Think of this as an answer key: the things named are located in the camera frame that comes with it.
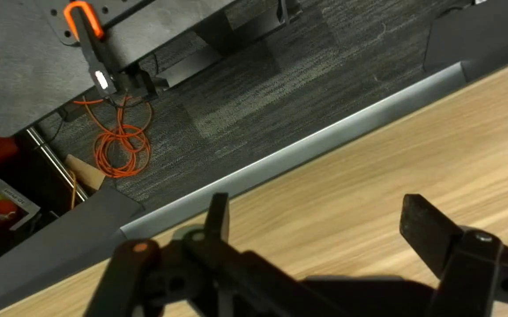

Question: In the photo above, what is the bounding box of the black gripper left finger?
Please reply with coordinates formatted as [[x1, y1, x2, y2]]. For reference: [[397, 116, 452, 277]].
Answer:
[[83, 192, 349, 317]]

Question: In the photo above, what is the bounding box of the orange coiled cable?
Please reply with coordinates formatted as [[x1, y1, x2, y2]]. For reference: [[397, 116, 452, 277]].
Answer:
[[73, 94, 154, 182]]

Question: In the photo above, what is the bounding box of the orange handled tool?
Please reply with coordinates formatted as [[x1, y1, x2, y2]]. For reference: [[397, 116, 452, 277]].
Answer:
[[62, 0, 120, 97]]

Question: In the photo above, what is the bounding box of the dark grey perforated board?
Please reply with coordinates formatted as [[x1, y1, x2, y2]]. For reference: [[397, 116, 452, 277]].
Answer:
[[0, 0, 235, 138]]

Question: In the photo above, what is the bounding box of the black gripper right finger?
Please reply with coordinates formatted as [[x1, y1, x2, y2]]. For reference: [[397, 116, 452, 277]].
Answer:
[[399, 192, 508, 317]]

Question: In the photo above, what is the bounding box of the grey framed tray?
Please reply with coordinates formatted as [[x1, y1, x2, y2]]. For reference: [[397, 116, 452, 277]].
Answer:
[[0, 176, 43, 234]]

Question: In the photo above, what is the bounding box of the brown cardboard scrap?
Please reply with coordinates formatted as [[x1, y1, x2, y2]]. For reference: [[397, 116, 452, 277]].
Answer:
[[64, 153, 108, 194]]

